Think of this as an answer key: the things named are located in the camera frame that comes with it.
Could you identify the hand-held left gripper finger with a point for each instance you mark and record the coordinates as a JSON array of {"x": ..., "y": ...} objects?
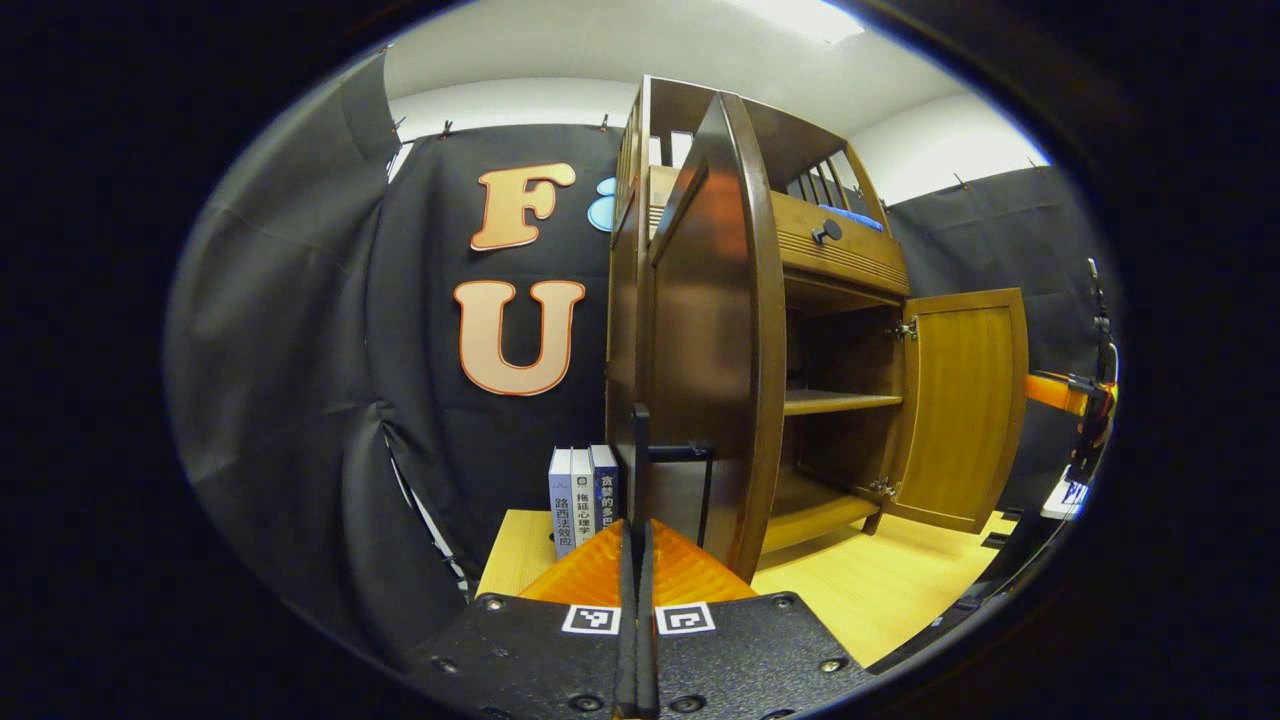
[
  {"x": 628, "y": 660},
  {"x": 647, "y": 660}
]

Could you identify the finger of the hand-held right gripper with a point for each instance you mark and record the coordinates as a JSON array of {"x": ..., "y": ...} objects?
[{"x": 1055, "y": 392}]

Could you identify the wooden shoe cabinet door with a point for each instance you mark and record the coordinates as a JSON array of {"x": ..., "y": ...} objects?
[
  {"x": 710, "y": 350},
  {"x": 960, "y": 400}
]

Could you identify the wooden double-door shoe cabinet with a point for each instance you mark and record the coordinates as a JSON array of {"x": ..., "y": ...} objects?
[{"x": 840, "y": 402}]

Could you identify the white book blue lettering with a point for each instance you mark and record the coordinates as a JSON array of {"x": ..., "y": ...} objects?
[{"x": 582, "y": 495}]

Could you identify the grey and white book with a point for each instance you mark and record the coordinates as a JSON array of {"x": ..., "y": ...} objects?
[{"x": 560, "y": 500}]

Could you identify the dark blue book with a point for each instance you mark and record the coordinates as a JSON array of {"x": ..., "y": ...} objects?
[{"x": 605, "y": 485}]

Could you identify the wooden drawer with black knob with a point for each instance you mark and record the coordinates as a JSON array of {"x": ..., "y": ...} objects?
[{"x": 850, "y": 260}]

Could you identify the blue cloth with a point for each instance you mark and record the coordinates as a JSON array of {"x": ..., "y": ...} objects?
[{"x": 852, "y": 217}]

